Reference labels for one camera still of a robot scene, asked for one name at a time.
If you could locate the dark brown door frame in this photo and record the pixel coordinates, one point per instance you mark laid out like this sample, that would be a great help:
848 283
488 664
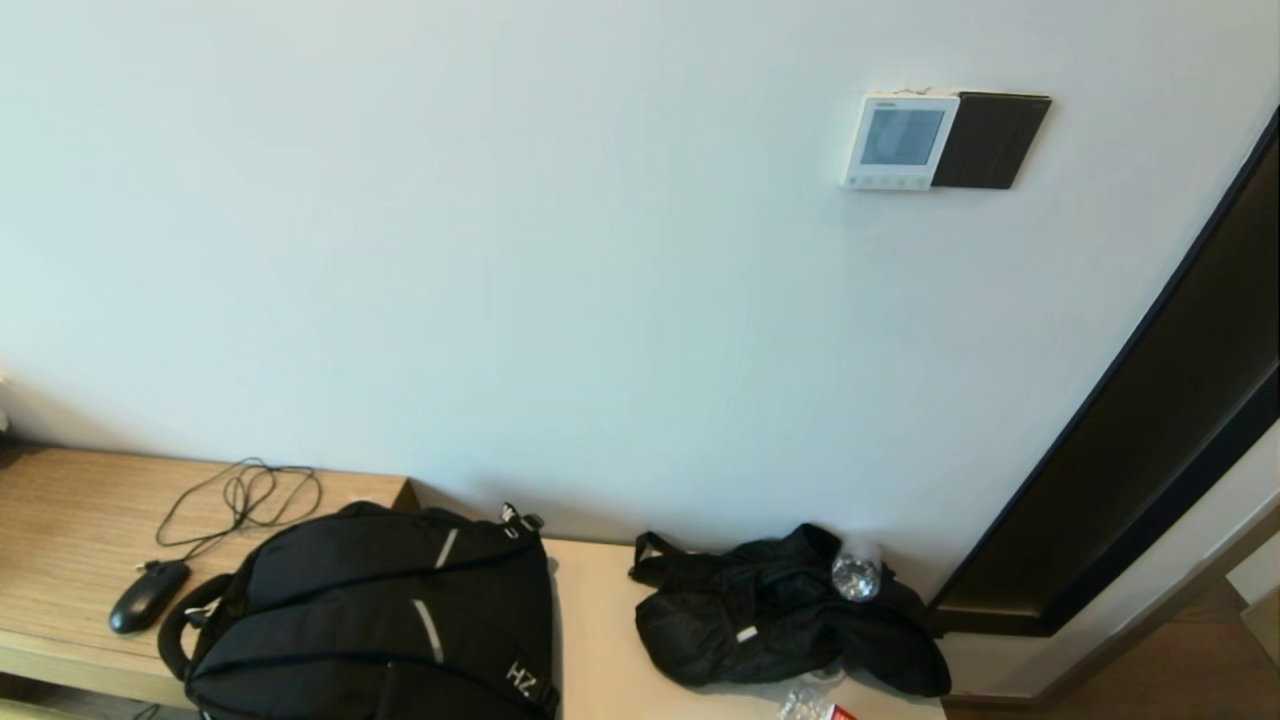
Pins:
1150 460

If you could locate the white low cabinet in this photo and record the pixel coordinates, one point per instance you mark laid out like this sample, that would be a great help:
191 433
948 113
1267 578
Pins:
595 640

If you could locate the black computer mouse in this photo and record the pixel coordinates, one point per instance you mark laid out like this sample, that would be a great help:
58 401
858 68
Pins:
148 595

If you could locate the clear plastic bottle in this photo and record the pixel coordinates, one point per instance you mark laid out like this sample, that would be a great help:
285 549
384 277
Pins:
857 577

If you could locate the black wall switch panel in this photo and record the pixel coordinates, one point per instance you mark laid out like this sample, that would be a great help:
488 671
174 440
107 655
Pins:
990 140

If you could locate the small crumpled black bag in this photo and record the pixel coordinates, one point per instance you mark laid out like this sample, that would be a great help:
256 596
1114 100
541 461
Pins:
740 620

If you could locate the clear plastic wrapper with red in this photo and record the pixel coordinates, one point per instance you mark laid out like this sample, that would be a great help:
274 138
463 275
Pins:
805 702

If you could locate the large black backpack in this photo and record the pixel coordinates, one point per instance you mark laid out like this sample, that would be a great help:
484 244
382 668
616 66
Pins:
350 620

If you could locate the wooden desk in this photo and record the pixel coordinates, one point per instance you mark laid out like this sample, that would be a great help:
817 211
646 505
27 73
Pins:
60 540

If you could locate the white wall thermostat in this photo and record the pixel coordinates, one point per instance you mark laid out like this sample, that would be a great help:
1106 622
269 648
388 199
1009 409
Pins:
900 140

